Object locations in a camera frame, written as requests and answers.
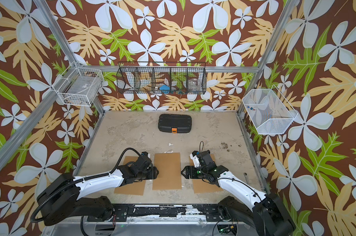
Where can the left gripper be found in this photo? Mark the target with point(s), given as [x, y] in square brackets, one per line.
[154, 173]

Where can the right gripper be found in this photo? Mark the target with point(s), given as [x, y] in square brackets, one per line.
[188, 171]

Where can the brown file bag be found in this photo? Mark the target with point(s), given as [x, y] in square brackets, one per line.
[169, 167]
[136, 188]
[200, 186]

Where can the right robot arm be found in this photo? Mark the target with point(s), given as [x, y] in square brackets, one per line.
[266, 213]

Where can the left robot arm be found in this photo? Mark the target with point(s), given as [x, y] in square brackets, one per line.
[68, 196]

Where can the black tool case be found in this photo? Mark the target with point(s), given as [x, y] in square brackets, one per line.
[171, 123]

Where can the blue item in basket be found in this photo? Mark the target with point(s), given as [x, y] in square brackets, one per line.
[165, 89]

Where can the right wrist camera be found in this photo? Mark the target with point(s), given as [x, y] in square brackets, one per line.
[196, 157]

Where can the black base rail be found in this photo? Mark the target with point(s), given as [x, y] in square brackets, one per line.
[199, 212]

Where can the black wire basket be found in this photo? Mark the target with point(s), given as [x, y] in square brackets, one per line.
[147, 78]

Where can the white wire basket right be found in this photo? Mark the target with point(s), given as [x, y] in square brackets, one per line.
[269, 111]

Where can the white wire basket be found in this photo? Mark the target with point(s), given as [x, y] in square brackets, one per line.
[80, 86]
[269, 111]

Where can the white wire basket left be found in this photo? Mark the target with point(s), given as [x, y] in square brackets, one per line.
[80, 86]

